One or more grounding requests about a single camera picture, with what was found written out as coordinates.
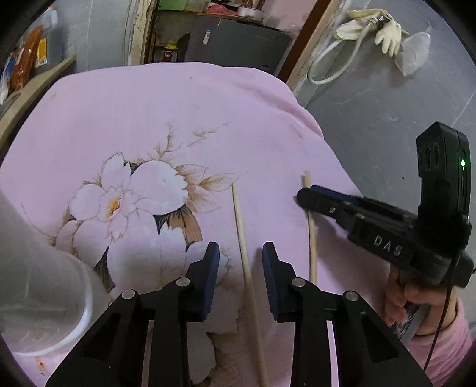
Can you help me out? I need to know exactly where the orange snack packet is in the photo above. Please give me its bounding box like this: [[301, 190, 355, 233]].
[[0, 26, 49, 105]]

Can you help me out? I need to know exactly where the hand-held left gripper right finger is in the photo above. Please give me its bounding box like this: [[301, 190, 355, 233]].
[[261, 241, 433, 387]]

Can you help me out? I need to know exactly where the wooden shelf board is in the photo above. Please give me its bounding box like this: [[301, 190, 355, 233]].
[[0, 56, 77, 149]]

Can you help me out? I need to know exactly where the worn wooden door frame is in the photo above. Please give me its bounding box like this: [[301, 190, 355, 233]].
[[126, 0, 157, 68]]

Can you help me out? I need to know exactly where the round metal pot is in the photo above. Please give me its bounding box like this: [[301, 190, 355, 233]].
[[236, 4, 266, 21]]

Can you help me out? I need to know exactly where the clear plastic bag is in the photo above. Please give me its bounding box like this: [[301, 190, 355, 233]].
[[394, 22, 432, 77]]

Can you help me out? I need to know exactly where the thin black cable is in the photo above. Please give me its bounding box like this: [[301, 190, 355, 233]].
[[423, 286, 453, 372]]

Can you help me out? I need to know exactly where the white hose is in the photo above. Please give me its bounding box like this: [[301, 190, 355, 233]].
[[307, 20, 372, 85]]

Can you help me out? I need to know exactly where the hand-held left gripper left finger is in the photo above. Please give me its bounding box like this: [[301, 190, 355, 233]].
[[45, 241, 221, 387]]

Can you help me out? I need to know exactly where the person's right hand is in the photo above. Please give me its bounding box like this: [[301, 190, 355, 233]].
[[383, 266, 459, 335]]

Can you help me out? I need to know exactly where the white work glove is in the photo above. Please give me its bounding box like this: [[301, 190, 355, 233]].
[[374, 18, 410, 56], [333, 9, 376, 41]]

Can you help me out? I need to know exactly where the pink floral blanket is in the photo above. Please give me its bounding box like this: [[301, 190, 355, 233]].
[[0, 61, 413, 387]]

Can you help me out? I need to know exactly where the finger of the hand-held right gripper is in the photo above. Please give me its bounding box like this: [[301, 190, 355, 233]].
[[310, 184, 418, 224], [297, 187, 358, 234]]

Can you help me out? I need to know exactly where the grey metal cabinet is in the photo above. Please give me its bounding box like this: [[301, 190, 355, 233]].
[[184, 17, 292, 80]]

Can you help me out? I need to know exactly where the thin pale wooden chopstick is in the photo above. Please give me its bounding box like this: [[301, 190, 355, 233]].
[[231, 182, 269, 387]]

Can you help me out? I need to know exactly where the translucent white plastic container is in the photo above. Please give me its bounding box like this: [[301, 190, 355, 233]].
[[0, 190, 116, 358]]

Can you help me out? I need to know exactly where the light wooden plank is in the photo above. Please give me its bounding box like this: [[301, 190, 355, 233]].
[[277, 0, 345, 92]]

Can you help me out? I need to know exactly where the person's right forearm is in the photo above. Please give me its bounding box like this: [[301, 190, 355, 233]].
[[409, 298, 474, 387]]

